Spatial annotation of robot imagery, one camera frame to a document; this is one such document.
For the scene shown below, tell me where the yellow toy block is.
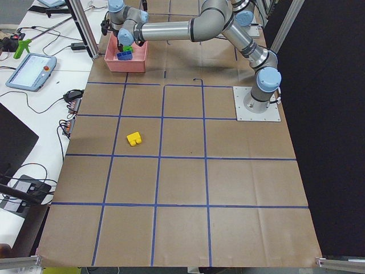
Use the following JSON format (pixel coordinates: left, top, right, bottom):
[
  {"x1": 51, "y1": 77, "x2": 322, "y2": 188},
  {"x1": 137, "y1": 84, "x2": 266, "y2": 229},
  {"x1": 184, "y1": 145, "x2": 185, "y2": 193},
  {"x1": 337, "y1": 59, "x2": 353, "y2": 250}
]
[{"x1": 127, "y1": 131, "x2": 142, "y2": 147}]

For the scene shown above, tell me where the blue toy block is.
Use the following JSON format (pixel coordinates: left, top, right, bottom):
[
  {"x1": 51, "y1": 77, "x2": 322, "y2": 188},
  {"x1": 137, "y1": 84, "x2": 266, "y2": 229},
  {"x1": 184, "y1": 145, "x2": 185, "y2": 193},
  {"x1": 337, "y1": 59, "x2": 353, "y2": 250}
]
[{"x1": 116, "y1": 51, "x2": 133, "y2": 61}]

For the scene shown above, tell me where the green toy block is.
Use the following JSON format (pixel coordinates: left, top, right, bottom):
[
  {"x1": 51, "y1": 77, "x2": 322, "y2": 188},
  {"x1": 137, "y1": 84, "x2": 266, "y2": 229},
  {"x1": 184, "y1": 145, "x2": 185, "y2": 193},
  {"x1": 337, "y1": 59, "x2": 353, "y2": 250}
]
[{"x1": 123, "y1": 46, "x2": 133, "y2": 52}]

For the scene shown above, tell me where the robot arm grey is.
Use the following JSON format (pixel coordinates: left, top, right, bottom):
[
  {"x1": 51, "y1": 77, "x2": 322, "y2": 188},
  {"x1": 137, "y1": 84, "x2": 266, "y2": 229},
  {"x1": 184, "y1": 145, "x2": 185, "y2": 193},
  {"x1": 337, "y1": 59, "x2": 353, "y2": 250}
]
[{"x1": 108, "y1": 1, "x2": 282, "y2": 114}]

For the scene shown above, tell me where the pink plastic box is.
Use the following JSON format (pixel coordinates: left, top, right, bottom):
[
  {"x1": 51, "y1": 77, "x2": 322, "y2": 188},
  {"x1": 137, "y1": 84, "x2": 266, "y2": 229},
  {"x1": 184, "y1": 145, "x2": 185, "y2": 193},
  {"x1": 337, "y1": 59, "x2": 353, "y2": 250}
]
[{"x1": 104, "y1": 34, "x2": 149, "y2": 73}]

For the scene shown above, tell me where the black power adapter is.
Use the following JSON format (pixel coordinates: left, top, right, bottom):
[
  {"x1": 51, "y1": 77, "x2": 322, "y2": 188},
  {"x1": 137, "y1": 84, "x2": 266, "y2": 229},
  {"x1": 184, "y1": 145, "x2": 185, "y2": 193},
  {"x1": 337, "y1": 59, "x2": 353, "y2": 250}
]
[{"x1": 70, "y1": 42, "x2": 86, "y2": 51}]

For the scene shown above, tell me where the teach pendant tablet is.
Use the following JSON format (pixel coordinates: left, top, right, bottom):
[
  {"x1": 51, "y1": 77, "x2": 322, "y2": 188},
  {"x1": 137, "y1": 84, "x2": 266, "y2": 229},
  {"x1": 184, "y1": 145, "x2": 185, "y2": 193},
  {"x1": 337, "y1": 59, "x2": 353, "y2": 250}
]
[{"x1": 5, "y1": 53, "x2": 57, "y2": 92}]

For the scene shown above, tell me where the black monitor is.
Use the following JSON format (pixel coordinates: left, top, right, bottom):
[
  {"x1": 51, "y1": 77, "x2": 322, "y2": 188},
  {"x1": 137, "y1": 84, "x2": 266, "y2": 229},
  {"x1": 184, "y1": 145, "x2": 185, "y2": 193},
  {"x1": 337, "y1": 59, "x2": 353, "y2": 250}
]
[{"x1": 1, "y1": 104, "x2": 39, "y2": 184}]

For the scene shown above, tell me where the green plastic tool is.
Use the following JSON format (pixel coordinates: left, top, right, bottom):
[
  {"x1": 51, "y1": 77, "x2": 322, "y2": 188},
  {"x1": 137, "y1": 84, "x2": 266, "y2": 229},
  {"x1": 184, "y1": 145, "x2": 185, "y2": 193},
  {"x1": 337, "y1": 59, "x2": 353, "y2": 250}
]
[{"x1": 13, "y1": 39, "x2": 32, "y2": 59}]

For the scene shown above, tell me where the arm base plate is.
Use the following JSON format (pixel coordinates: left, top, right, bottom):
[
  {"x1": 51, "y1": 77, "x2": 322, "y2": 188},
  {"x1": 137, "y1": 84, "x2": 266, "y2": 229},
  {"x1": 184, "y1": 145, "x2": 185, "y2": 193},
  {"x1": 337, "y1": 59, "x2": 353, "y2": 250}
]
[{"x1": 233, "y1": 86, "x2": 281, "y2": 122}]

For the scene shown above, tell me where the usb hub with cables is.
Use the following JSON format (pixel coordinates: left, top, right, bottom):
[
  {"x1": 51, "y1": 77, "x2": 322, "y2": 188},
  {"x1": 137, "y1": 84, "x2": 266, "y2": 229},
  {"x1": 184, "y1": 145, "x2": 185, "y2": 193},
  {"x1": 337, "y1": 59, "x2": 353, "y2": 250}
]
[{"x1": 59, "y1": 89, "x2": 84, "y2": 138}]

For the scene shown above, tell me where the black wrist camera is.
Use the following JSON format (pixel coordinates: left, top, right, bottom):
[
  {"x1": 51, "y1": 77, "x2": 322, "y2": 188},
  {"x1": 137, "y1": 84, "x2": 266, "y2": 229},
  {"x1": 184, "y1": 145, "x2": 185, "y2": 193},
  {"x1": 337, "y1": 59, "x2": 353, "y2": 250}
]
[{"x1": 100, "y1": 18, "x2": 112, "y2": 36}]

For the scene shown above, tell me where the aluminium frame post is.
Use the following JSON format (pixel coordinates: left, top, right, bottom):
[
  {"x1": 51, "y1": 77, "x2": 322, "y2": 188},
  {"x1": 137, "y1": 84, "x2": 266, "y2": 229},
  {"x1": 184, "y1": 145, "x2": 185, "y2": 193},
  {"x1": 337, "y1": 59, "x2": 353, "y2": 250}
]
[{"x1": 65, "y1": 0, "x2": 100, "y2": 59}]

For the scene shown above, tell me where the aluminium post right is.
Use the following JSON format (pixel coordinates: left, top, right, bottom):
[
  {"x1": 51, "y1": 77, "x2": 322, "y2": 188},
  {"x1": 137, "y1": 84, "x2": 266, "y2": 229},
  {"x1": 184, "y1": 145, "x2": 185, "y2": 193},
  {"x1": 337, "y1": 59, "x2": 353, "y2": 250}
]
[{"x1": 264, "y1": 0, "x2": 304, "y2": 54}]

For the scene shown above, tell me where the aluminium rail bottom right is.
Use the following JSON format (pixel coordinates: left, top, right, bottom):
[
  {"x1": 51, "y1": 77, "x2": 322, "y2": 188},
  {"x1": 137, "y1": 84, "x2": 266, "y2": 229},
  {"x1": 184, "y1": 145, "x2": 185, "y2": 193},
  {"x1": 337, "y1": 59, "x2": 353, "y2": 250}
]
[{"x1": 316, "y1": 257, "x2": 365, "y2": 273}]

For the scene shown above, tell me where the aluminium rail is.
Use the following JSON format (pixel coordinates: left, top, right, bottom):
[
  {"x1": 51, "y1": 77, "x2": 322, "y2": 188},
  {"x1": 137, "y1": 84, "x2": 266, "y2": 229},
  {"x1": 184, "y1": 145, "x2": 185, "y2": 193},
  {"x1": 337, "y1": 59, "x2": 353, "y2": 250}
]
[
  {"x1": 316, "y1": 257, "x2": 365, "y2": 273},
  {"x1": 1, "y1": 256, "x2": 43, "y2": 273}
]

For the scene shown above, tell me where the aluminium rail bottom left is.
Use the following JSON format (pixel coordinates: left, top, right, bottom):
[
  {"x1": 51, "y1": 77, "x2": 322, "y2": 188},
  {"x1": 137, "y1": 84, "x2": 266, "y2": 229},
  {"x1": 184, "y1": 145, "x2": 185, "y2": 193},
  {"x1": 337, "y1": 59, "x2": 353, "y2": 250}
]
[{"x1": 1, "y1": 256, "x2": 43, "y2": 273}]

